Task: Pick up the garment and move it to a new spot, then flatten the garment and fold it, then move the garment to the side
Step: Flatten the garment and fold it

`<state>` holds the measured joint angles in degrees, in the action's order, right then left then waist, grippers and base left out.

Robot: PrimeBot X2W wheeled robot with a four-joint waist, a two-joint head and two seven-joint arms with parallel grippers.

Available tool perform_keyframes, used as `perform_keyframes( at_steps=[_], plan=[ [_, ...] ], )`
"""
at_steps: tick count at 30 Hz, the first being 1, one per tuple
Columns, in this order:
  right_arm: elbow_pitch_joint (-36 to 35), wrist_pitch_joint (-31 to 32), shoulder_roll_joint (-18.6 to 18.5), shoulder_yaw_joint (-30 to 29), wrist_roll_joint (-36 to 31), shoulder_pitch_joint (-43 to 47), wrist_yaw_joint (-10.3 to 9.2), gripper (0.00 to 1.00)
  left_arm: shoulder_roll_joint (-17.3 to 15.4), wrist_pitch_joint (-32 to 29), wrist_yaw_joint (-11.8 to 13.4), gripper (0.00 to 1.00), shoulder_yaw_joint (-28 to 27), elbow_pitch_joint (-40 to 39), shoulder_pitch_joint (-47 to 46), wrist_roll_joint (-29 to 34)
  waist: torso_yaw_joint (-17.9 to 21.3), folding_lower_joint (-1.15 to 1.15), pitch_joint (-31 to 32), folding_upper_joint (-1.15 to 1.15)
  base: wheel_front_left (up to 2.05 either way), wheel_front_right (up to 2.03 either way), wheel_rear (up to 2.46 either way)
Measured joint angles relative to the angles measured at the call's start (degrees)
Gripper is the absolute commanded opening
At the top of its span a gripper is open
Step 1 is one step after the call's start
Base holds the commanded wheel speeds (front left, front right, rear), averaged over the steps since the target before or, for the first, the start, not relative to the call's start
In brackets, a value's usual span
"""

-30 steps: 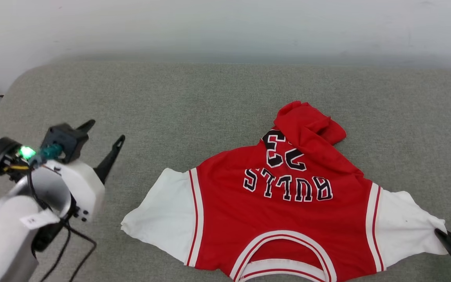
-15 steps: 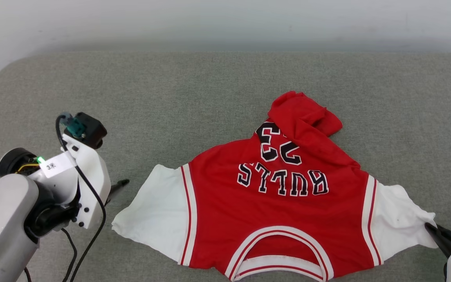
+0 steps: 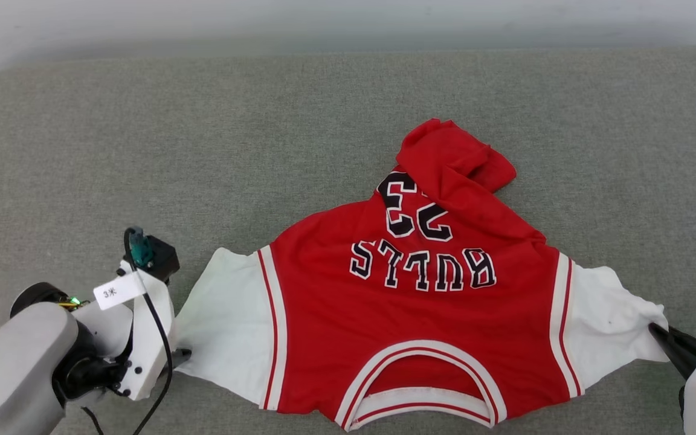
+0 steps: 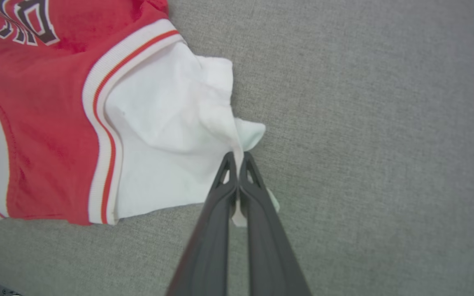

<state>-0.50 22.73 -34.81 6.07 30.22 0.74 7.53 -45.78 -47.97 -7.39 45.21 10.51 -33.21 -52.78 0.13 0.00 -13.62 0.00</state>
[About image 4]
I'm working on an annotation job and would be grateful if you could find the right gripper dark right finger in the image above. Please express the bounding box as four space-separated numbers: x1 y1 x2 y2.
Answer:
239 152 313 296

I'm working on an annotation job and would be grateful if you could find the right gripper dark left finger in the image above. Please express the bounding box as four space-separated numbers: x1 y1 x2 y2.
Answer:
166 152 238 296

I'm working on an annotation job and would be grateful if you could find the red and white basketball jersey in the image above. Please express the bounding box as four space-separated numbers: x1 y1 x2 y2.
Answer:
0 0 281 228

